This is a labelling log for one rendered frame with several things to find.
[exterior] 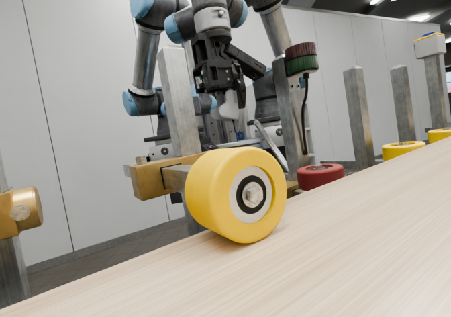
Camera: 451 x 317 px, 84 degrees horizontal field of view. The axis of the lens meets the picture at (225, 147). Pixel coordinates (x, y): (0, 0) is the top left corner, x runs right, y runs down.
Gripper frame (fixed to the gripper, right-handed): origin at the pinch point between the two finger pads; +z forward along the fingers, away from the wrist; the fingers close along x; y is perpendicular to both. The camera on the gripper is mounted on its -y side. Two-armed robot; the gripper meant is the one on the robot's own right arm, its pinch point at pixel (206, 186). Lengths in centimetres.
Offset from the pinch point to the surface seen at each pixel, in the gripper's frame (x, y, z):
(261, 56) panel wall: -223, 210, -121
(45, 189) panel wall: 66, 224, 7
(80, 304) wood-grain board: 38, -60, -7
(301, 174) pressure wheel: 3.7, -47.6, -7.3
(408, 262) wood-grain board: 21, -71, -7
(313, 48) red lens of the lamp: -4, -48, -29
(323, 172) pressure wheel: 2, -51, -8
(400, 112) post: -52, -39, -14
